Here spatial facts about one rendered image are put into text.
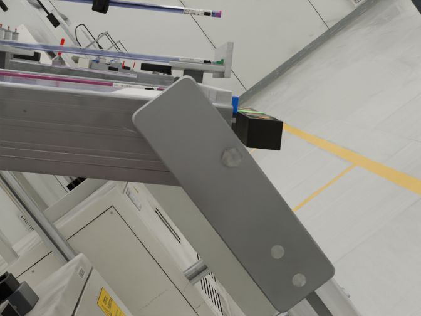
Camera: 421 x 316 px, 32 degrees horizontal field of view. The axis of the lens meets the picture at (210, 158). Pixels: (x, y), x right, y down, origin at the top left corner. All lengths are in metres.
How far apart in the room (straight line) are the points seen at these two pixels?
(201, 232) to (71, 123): 0.99
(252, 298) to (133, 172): 1.03
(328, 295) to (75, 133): 0.21
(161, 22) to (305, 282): 8.17
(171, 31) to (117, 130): 8.11
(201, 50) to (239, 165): 8.15
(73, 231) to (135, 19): 6.73
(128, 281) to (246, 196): 1.58
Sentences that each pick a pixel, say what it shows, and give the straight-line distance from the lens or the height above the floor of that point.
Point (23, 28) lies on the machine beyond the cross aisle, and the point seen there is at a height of 1.69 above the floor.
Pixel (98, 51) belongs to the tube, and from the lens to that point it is 1.39.
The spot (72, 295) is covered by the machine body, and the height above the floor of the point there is 0.60.
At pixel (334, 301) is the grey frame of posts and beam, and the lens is 0.52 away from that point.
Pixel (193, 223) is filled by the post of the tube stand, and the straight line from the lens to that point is 1.50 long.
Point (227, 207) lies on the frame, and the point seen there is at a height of 0.67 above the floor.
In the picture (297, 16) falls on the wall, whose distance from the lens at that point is 8.77.
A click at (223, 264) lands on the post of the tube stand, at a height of 0.40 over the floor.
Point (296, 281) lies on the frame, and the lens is 0.51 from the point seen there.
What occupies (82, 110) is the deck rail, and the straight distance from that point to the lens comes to 0.53.
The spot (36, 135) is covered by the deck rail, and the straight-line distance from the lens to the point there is 0.54.
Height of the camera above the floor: 0.76
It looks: 7 degrees down
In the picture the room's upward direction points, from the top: 37 degrees counter-clockwise
